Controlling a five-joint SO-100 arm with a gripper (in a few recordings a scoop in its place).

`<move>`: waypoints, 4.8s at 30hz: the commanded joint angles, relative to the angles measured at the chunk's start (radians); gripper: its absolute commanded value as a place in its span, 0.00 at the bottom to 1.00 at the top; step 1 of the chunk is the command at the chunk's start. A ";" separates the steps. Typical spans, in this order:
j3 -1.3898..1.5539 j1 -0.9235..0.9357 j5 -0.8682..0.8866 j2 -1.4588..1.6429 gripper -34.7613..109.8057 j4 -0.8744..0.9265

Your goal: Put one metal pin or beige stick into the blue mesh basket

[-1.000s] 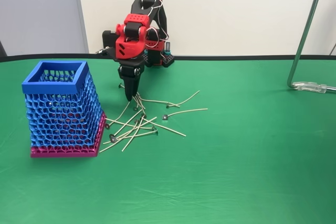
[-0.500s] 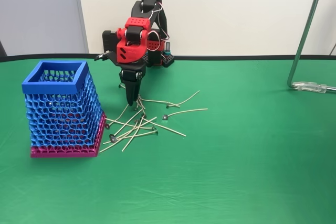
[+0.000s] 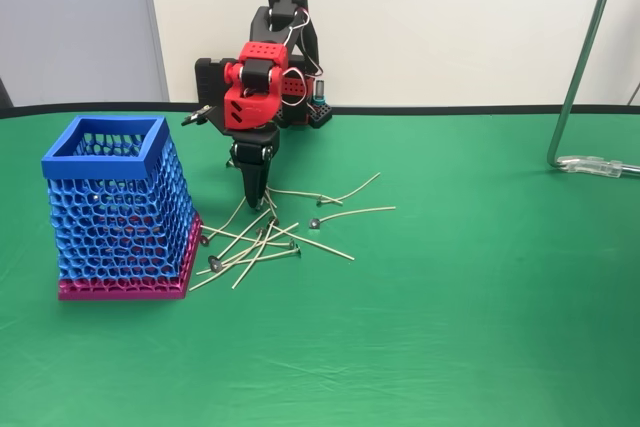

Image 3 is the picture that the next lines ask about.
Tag black perforated arm base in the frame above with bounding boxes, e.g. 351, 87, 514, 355
279, 77, 334, 129

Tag blue and magenta mesh basket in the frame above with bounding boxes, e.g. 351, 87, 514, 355
41, 115, 204, 302

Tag black plastic tool case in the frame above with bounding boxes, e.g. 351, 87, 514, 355
194, 57, 236, 109

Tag green table cloth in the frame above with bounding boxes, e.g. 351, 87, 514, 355
0, 104, 640, 427

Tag clear plastic clamp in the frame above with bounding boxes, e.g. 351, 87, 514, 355
557, 155, 624, 178

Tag chrome stand pole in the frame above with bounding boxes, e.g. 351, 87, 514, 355
547, 0, 640, 176

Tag small gripper camera with mount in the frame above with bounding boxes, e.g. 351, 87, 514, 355
181, 105, 226, 133

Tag red and white servo cable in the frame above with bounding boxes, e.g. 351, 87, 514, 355
282, 6, 325, 109

